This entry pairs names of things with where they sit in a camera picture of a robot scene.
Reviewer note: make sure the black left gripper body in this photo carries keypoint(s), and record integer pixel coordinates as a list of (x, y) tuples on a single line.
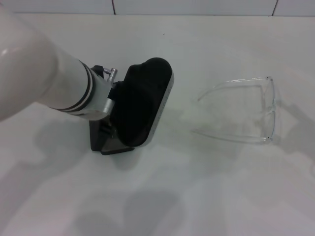
[(116, 98)]

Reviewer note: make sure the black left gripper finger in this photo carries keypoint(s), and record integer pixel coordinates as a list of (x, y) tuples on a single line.
[(108, 129)]

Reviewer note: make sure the black glasses case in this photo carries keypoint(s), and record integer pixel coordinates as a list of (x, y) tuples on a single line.
[(94, 140)]

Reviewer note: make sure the clear transparent glasses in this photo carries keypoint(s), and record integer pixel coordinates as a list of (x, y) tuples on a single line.
[(269, 84)]

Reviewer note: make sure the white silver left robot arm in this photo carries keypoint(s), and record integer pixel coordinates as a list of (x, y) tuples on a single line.
[(49, 73)]

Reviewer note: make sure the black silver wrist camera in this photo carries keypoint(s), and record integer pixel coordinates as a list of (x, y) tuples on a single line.
[(140, 103)]

